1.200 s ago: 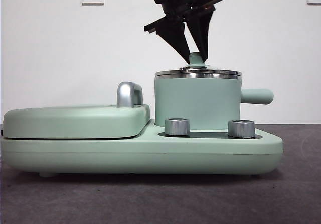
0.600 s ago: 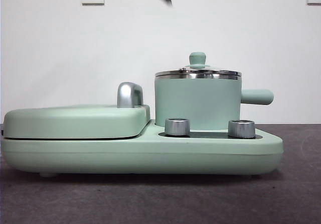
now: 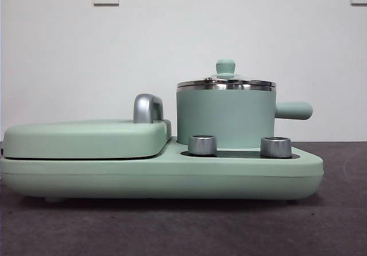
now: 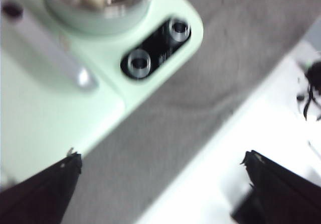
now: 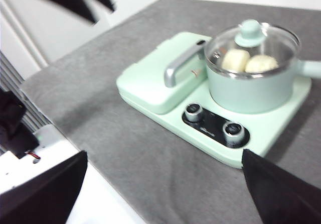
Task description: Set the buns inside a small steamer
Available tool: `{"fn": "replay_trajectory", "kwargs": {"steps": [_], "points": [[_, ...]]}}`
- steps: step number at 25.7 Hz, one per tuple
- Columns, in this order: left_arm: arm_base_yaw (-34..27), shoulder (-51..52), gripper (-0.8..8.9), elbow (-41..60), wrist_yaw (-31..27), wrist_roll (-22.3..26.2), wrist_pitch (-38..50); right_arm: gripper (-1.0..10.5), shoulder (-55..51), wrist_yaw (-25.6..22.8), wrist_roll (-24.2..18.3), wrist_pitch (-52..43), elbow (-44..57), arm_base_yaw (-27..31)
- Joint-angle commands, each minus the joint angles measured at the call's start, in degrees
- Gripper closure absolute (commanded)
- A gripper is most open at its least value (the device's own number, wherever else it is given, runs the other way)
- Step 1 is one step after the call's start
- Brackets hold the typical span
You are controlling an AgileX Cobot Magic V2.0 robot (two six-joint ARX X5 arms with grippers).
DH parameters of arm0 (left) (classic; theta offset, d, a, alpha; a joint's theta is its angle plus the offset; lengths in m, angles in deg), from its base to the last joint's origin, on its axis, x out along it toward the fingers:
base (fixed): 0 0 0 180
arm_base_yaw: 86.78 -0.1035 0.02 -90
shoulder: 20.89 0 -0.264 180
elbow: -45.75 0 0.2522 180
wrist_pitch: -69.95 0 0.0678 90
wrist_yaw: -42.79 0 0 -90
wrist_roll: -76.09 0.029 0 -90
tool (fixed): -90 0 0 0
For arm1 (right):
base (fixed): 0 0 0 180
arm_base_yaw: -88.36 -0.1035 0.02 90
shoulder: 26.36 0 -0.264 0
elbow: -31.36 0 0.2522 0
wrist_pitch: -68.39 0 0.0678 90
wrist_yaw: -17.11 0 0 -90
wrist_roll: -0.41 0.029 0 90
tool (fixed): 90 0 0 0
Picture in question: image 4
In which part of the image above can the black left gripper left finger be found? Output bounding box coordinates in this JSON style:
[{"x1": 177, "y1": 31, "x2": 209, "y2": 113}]
[{"x1": 0, "y1": 147, "x2": 83, "y2": 224}]

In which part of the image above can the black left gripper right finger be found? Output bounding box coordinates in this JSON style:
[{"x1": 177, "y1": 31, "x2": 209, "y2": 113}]
[{"x1": 230, "y1": 150, "x2": 321, "y2": 224}]

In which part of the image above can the glass lid with green knob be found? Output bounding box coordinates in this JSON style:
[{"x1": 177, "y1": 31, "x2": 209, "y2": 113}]
[{"x1": 44, "y1": 0, "x2": 156, "y2": 20}]

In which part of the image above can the silver control knob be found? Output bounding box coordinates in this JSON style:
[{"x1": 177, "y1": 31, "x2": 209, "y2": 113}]
[
  {"x1": 126, "y1": 49, "x2": 152, "y2": 78},
  {"x1": 168, "y1": 19, "x2": 191, "y2": 42}
]

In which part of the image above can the green breakfast machine base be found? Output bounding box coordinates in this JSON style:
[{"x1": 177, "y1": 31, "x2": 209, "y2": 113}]
[{"x1": 0, "y1": 0, "x2": 204, "y2": 164}]

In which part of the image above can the green griddle lid silver handle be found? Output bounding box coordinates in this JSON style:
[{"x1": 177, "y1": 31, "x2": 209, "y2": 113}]
[{"x1": 0, "y1": 0, "x2": 126, "y2": 184}]

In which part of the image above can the black cable bundle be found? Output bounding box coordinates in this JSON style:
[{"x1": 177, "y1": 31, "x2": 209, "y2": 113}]
[{"x1": 296, "y1": 60, "x2": 321, "y2": 122}]

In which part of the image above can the green pot with side handle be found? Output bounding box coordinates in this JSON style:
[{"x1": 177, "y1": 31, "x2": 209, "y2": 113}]
[{"x1": 42, "y1": 0, "x2": 161, "y2": 37}]

